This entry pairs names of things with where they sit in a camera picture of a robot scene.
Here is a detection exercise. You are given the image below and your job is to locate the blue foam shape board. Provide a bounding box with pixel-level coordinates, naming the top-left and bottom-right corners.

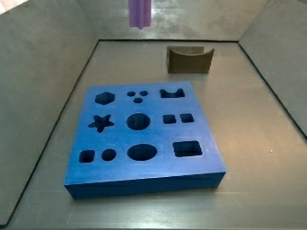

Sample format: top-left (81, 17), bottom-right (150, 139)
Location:
top-left (63, 82), bottom-right (226, 199)

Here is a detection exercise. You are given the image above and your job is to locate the purple star-shaped peg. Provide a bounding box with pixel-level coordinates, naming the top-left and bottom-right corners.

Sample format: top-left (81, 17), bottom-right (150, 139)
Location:
top-left (128, 0), bottom-right (150, 30)

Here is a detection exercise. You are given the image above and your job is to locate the black curved holder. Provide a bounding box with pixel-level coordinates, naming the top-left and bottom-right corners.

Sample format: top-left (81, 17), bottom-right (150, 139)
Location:
top-left (166, 46), bottom-right (214, 74)

